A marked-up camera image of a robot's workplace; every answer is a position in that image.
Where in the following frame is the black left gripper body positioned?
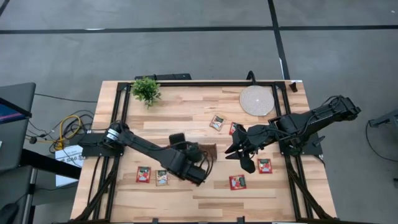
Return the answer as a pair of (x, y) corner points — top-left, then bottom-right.
(182, 142), (205, 163)

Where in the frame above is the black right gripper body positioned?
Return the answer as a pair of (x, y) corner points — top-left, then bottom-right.
(232, 123), (270, 156)

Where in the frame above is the beige tea bag packet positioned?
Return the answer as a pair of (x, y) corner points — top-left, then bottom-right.
(155, 169), (171, 187)
(209, 114), (226, 131)

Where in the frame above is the round woven beige trivet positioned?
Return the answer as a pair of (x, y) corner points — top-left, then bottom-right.
(239, 85), (275, 117)

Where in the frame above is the green potted artificial plant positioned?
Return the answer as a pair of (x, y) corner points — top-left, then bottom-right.
(129, 77), (162, 110)

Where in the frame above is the black power strip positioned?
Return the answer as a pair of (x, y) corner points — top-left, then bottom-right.
(134, 73), (192, 82)

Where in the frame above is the white paper sheet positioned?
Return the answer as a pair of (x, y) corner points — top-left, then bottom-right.
(55, 144), (85, 187)

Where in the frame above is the grey metal stand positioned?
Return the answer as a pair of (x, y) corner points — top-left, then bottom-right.
(368, 108), (398, 128)

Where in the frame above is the dark side table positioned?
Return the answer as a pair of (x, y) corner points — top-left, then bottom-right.
(0, 148), (82, 224)

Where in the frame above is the dark grey desk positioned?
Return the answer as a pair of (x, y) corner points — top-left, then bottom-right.
(0, 82), (37, 172)

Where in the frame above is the black computer monitor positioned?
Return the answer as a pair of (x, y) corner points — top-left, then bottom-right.
(0, 97), (33, 124)

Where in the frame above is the black computer mouse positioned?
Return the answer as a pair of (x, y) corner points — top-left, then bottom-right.
(0, 202), (20, 224)

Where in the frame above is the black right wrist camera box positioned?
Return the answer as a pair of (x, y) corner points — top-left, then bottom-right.
(240, 154), (257, 174)

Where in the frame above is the black floor cable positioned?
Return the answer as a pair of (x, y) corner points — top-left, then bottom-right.
(365, 119), (398, 163)

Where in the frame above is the yellow cable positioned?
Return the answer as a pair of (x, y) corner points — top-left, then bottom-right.
(55, 113), (82, 151)

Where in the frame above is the black cable tangle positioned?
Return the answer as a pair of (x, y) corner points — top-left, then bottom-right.
(25, 91), (106, 154)

